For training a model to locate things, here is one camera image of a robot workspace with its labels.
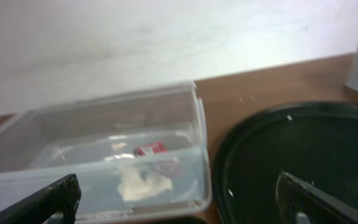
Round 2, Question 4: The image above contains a white tissue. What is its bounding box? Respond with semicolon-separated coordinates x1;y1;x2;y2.
117;167;173;202

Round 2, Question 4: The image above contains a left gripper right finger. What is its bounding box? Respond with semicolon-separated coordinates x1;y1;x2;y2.
275;171;358;224

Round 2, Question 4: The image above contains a round black serving tray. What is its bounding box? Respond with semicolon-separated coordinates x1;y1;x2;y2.
213;102;358;223

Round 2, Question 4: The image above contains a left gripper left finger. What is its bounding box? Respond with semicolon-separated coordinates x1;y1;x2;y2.
0;174;81;224

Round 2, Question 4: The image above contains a clear plastic bin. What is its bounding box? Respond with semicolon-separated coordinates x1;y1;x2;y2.
0;82;212;223

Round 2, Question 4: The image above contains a red snack wrapper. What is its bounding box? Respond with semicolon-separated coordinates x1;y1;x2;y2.
132;141;183;177

